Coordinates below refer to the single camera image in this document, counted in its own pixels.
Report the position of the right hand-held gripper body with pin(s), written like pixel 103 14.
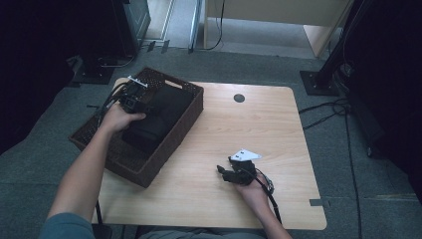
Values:
pixel 244 171

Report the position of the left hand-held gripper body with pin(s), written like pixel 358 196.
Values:
pixel 134 98

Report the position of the black pants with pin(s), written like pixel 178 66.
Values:
pixel 159 119

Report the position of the brown wicker basket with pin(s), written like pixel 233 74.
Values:
pixel 149 166

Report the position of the person's left hand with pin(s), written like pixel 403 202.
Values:
pixel 119 119

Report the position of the person's right hand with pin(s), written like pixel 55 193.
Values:
pixel 257 195

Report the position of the grey floor tape strip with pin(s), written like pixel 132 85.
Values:
pixel 165 46
pixel 316 202
pixel 151 46

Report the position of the person's grey trouser lap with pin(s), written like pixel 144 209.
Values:
pixel 199 234

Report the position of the black cabinet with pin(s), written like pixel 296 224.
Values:
pixel 132 26

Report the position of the round black table grommet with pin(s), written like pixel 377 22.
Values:
pixel 239 98

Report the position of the dark curtain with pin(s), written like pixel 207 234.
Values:
pixel 40 66
pixel 391 83

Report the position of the black chair seat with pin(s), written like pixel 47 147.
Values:
pixel 103 232

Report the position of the grey-blue shirt sleeve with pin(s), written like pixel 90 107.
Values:
pixel 66 229

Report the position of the black slanted stand pole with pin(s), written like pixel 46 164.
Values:
pixel 341 46

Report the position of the beige wooden furniture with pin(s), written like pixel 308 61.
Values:
pixel 282 11

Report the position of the grey metal rail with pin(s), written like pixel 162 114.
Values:
pixel 195 26

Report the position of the black stand base plate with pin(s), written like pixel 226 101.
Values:
pixel 313 84

